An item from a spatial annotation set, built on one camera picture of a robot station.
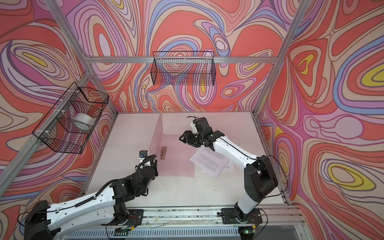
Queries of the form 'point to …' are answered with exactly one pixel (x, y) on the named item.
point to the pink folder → (172, 155)
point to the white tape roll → (84, 121)
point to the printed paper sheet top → (210, 162)
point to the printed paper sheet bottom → (229, 168)
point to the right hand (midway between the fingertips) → (184, 143)
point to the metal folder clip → (163, 152)
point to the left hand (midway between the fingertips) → (156, 158)
